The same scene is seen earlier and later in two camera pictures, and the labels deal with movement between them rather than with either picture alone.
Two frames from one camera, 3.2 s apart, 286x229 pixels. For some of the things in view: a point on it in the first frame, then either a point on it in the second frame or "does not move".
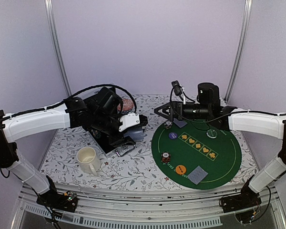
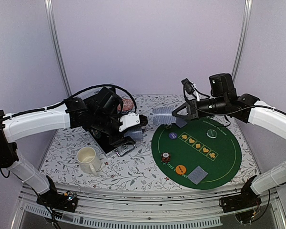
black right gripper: [172, 106] to [192, 109]
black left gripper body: [117, 141] does not move
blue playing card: [197, 174] does not move
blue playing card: [180, 123] does not move
